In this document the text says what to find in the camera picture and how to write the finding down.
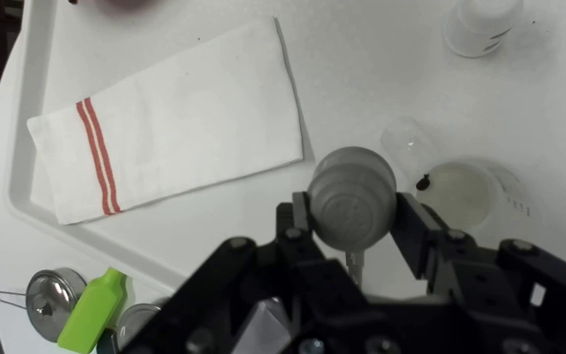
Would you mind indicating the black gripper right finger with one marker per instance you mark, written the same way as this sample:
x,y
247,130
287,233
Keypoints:
x,y
418,233

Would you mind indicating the white plastic tray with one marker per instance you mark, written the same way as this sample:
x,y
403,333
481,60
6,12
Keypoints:
x,y
354,65

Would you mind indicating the clear plastic jar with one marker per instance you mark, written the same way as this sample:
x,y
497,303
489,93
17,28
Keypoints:
x,y
471,193

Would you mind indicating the grey top salt cellar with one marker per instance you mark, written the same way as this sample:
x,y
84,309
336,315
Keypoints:
x,y
352,199

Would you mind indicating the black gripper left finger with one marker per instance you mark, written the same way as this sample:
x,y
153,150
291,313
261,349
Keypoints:
x,y
293,219

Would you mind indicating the white red striped towel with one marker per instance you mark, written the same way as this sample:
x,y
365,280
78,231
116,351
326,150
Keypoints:
x,y
216,113

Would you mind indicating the steel pot with lid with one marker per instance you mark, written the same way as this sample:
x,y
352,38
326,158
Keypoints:
x,y
133,319

